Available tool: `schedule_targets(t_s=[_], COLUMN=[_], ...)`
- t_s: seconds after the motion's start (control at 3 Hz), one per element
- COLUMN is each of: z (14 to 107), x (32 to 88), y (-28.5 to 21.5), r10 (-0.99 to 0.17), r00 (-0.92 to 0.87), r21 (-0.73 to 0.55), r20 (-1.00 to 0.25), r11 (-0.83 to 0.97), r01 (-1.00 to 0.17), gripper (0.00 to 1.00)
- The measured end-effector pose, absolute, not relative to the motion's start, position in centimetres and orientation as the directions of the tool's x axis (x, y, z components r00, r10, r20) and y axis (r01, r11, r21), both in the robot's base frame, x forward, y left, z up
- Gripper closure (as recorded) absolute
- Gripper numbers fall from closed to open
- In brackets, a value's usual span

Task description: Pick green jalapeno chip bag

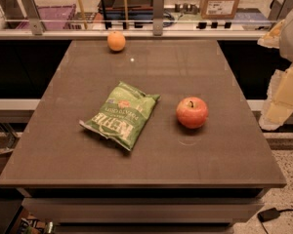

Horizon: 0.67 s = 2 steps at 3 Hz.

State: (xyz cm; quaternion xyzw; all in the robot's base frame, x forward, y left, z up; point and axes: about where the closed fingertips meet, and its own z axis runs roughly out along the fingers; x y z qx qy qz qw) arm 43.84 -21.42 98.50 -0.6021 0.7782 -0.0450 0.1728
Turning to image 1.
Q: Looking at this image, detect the green jalapeno chip bag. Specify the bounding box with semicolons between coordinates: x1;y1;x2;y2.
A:
79;81;160;151

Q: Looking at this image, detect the metal railing bracket left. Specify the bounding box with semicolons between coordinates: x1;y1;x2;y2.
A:
21;0;45;35

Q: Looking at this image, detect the black power adapter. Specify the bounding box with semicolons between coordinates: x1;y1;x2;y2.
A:
257;208;280;222

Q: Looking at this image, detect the metal railing bracket right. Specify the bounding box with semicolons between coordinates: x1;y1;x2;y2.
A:
268;0;293;21

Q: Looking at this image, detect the yellow vertical pole right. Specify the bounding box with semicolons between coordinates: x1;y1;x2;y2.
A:
124;0;129;29

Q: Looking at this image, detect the red apple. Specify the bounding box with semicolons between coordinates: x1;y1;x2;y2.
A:
176;97;208;129

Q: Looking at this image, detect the cardboard box with label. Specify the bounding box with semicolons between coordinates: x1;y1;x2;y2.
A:
199;0;240;20

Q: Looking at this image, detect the metal railing bracket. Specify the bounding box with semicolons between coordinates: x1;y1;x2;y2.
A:
153;0;164;36
268;0;293;21
21;0;45;35

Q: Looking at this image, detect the blue storage bin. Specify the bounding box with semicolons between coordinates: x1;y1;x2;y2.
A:
104;10;175;27

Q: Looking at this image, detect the yellow vertical pole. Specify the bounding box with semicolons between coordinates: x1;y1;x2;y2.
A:
124;0;129;29
77;0;88;29

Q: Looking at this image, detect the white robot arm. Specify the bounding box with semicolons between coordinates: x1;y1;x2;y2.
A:
258;9;293;131

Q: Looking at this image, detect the orange fruit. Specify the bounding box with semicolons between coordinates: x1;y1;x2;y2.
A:
107;31;126;52

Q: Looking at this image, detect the metal railing bracket centre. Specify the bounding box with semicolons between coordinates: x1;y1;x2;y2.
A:
153;0;164;36

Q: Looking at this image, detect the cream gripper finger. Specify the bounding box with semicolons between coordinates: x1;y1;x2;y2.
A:
257;19;284;49
259;63;293;131

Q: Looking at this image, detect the purple plastic crate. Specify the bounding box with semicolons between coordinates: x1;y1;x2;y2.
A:
17;4;76;30

